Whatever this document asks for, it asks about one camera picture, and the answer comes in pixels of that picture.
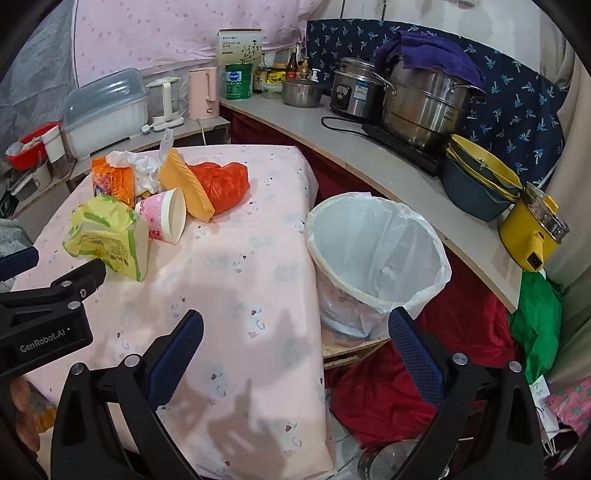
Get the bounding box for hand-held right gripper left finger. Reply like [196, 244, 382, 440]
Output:
[50, 309, 206, 480]

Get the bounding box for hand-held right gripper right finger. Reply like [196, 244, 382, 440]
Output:
[388, 307, 546, 480]

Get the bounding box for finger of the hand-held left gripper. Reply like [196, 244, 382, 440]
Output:
[44, 257, 108, 309]
[0, 247, 40, 283]

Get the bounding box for green carton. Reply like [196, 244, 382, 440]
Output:
[63, 194, 149, 282]

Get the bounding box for pink paper cup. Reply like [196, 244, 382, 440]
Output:
[135, 187, 187, 244]

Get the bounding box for orange snack packet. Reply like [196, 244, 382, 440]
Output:
[91, 156, 139, 208]

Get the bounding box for white paper towel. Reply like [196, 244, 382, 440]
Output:
[106, 150, 162, 195]

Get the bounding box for white waste bin with liner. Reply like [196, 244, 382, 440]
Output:
[305, 194, 452, 341]

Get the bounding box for yellow waffle sponge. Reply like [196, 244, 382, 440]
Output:
[159, 148, 215, 221]

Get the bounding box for orange plastic bag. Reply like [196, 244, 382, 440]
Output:
[189, 161, 251, 215]

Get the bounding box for person's left hand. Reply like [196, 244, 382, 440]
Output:
[9, 377, 43, 454]

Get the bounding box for grey floral cloth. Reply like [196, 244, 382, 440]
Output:
[0, 219, 33, 252]

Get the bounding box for wooden stool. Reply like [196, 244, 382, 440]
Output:
[321, 325, 391, 367]

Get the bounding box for pink printed tablecloth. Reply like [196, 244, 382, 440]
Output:
[11, 145, 338, 480]

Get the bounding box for red basin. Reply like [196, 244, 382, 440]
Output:
[6, 122, 63, 171]

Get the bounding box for glass jar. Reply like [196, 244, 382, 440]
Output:
[358, 440, 451, 480]

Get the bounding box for white and clear tumbler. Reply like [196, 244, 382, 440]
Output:
[44, 126, 70, 178]

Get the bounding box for green plastic bag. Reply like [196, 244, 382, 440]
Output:
[508, 272, 564, 386]

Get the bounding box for white paper bag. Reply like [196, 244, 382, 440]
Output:
[531, 378, 561, 457]

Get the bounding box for white dish box clear lid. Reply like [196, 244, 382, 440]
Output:
[61, 68, 149, 162]

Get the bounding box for yellow electric pot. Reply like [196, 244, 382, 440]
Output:
[499, 182, 571, 273]

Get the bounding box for dark blue basin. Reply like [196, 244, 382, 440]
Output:
[438, 157, 513, 222]

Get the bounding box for grey quilted cloth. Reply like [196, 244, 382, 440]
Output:
[0, 18, 79, 153]

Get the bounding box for glass kettle with white base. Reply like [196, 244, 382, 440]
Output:
[147, 77, 185, 132]

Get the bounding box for black induction cooker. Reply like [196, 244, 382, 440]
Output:
[362, 122, 446, 176]

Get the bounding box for yellow and blue basin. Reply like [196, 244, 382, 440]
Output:
[445, 147, 520, 204]
[450, 134, 527, 190]

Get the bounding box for pink electric kettle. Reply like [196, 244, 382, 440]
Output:
[188, 67, 220, 121]

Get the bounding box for steel steamer pot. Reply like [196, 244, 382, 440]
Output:
[373, 62, 485, 151]

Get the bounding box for green canister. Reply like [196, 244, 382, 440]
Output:
[225, 64, 254, 100]

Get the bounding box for beige curtain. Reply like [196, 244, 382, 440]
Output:
[540, 0, 591, 379]

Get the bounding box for pink dotted sheet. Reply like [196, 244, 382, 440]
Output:
[74, 0, 324, 88]

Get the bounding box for blue printed cloth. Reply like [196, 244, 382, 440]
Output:
[305, 18, 568, 195]

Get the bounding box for steel rice cooker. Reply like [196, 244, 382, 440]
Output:
[330, 58, 393, 118]

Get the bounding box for white and green box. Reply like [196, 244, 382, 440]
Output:
[217, 28, 263, 70]

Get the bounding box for small steel lidded pot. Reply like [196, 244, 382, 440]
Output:
[281, 78, 324, 108]

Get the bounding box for purple towel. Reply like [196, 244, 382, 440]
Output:
[373, 31, 488, 95]

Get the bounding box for black power cable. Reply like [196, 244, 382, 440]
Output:
[321, 115, 370, 134]

